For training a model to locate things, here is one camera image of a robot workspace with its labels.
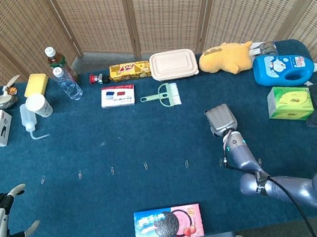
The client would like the clear plastic package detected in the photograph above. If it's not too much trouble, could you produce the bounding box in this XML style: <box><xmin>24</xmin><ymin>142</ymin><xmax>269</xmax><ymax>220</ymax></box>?
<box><xmin>251</xmin><ymin>39</ymin><xmax>279</xmax><ymax>59</ymax></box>

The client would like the red emergency stop button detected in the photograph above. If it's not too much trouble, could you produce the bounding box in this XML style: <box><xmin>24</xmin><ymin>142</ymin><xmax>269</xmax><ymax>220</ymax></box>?
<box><xmin>88</xmin><ymin>71</ymin><xmax>110</xmax><ymax>87</ymax></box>

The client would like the yellow plush toy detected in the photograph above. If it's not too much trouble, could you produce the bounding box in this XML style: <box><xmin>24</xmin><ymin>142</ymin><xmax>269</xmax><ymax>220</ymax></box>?
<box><xmin>196</xmin><ymin>36</ymin><xmax>264</xmax><ymax>80</ymax></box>

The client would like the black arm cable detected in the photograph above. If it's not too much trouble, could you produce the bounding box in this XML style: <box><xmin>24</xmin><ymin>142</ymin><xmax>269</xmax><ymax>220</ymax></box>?
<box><xmin>221</xmin><ymin>145</ymin><xmax>317</xmax><ymax>237</ymax></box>

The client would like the yellow biscuit pack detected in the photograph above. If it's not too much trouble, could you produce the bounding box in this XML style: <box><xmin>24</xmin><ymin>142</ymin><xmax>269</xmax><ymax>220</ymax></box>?
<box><xmin>107</xmin><ymin>59</ymin><xmax>152</xmax><ymax>84</ymax></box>

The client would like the blue detergent bottle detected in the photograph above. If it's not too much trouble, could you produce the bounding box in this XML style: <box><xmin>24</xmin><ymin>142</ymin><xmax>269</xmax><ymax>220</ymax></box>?
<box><xmin>250</xmin><ymin>46</ymin><xmax>317</xmax><ymax>91</ymax></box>

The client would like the white box red blue print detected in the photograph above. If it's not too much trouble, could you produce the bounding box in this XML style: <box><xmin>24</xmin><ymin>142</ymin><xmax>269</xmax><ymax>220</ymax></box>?
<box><xmin>98</xmin><ymin>82</ymin><xmax>137</xmax><ymax>110</ymax></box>

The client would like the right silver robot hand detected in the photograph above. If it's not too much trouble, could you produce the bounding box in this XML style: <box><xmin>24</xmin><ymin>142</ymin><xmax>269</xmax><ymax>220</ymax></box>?
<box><xmin>203</xmin><ymin>102</ymin><xmax>240</xmax><ymax>140</ymax></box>

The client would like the yellow sponge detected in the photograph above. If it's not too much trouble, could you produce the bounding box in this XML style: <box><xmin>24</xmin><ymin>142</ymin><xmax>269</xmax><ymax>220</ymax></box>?
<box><xmin>20</xmin><ymin>71</ymin><xmax>52</xmax><ymax>99</ymax></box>

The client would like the beige lidded lunch box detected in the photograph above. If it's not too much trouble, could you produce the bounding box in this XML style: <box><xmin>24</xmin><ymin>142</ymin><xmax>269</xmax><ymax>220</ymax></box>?
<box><xmin>147</xmin><ymin>46</ymin><xmax>201</xmax><ymax>83</ymax></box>

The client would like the brown tea bottle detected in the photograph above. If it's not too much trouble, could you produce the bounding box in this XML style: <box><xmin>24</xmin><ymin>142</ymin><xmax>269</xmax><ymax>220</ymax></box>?
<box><xmin>44</xmin><ymin>42</ymin><xmax>80</xmax><ymax>88</ymax></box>

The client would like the green tissue box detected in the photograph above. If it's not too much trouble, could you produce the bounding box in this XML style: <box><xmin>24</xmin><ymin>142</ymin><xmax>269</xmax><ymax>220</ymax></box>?
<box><xmin>264</xmin><ymin>80</ymin><xmax>317</xmax><ymax>127</ymax></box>

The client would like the green hand brush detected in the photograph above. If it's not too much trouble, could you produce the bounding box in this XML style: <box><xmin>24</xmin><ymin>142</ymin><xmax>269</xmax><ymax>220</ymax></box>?
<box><xmin>137</xmin><ymin>80</ymin><xmax>183</xmax><ymax>112</ymax></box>

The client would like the Oreo strawberry cookie box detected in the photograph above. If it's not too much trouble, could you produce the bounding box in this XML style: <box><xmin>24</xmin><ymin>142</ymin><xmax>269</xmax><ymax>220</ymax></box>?
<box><xmin>131</xmin><ymin>201</ymin><xmax>205</xmax><ymax>237</ymax></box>

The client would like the clear water bottle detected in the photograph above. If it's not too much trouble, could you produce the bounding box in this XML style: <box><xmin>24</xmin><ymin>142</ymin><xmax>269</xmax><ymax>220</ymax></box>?
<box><xmin>51</xmin><ymin>63</ymin><xmax>85</xmax><ymax>104</ymax></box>

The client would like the small white spoon figure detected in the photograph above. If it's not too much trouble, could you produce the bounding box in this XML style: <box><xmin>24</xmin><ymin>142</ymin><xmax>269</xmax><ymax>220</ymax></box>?
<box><xmin>0</xmin><ymin>74</ymin><xmax>24</xmax><ymax>97</ymax></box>

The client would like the clear plastic squeeze bottle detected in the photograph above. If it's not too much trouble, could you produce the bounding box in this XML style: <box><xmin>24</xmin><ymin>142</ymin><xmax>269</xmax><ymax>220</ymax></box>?
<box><xmin>18</xmin><ymin>100</ymin><xmax>51</xmax><ymax>143</ymax></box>

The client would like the blue carpet table cover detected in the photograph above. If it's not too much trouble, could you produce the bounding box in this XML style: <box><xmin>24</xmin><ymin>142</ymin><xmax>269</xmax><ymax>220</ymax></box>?
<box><xmin>0</xmin><ymin>33</ymin><xmax>317</xmax><ymax>237</ymax></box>

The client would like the white paper cup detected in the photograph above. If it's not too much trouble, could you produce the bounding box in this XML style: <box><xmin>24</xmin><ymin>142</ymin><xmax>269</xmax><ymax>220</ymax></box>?
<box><xmin>23</xmin><ymin>91</ymin><xmax>55</xmax><ymax>120</ymax></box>

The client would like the woven folding screen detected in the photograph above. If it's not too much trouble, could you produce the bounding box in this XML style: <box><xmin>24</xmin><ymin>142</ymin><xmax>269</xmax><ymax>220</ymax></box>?
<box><xmin>0</xmin><ymin>0</ymin><xmax>317</xmax><ymax>194</ymax></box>

